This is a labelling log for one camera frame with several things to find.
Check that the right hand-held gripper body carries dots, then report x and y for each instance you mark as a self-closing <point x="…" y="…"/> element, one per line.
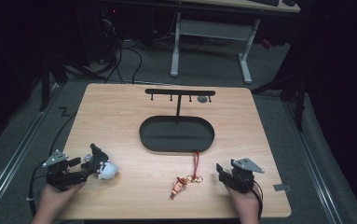
<point x="241" y="177"/>

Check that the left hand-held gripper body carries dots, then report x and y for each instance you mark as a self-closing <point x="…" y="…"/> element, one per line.
<point x="58" y="174"/>

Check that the black key rack with tray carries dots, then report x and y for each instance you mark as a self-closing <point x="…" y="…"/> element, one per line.
<point x="176" y="133"/>

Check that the person's right hand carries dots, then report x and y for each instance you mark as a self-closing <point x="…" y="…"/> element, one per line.
<point x="244" y="205"/>

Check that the person's left hand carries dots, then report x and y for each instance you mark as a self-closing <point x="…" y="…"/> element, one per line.
<point x="53" y="202"/>

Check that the grey tape piece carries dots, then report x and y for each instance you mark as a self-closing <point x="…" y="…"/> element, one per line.
<point x="281" y="187"/>

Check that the small grey round disc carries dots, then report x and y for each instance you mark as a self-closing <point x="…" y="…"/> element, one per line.
<point x="202" y="99"/>

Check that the black stand leg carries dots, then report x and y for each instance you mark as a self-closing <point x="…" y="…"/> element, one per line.
<point x="299" y="102"/>
<point x="45" y="84"/>

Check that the small red object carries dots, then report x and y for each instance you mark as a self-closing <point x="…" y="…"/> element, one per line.
<point x="267" y="44"/>

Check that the black computer tower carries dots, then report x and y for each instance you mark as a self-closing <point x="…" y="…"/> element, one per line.
<point x="109" y="31"/>

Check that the black keyboard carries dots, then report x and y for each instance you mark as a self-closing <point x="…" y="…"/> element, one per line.
<point x="264" y="2"/>

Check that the metal floor rail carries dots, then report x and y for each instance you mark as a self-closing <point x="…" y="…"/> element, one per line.
<point x="313" y="161"/>
<point x="14" y="155"/>

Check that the white frame desk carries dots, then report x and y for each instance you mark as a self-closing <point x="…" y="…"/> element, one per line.
<point x="213" y="29"/>

